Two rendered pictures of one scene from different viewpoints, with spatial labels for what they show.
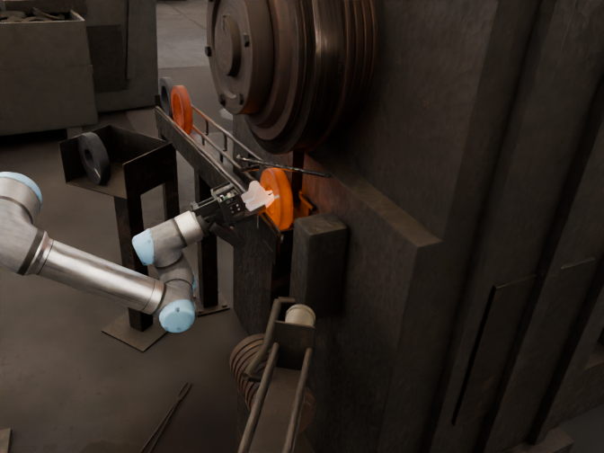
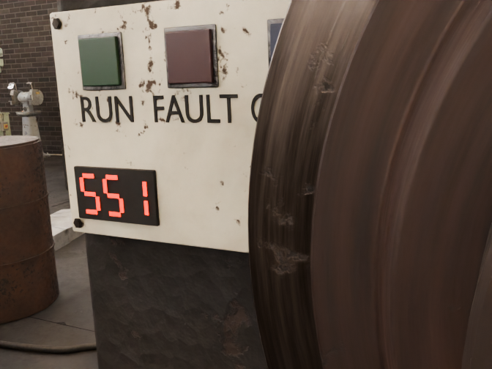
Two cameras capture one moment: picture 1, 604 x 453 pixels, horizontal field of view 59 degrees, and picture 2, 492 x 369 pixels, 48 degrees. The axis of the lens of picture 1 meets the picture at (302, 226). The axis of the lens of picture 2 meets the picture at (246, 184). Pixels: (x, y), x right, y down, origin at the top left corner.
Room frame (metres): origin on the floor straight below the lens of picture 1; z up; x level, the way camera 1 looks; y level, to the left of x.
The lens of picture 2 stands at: (1.20, 0.35, 1.19)
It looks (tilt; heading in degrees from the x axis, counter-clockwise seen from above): 12 degrees down; 325
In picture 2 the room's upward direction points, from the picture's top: 2 degrees counter-clockwise
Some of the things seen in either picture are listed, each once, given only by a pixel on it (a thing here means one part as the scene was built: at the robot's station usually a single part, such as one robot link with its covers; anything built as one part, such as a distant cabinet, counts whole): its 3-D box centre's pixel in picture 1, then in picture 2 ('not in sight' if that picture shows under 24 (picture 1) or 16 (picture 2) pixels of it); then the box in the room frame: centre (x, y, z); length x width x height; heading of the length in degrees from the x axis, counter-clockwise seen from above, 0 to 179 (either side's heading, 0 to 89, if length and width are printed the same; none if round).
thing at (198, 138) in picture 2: not in sight; (201, 127); (1.54, 0.14, 1.15); 0.26 x 0.02 x 0.18; 28
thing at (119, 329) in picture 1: (128, 242); not in sight; (1.52, 0.58, 0.36); 0.26 x 0.20 x 0.72; 63
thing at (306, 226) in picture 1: (318, 267); not in sight; (0.99, -0.04, 0.68); 0.11 x 0.08 x 0.24; 118
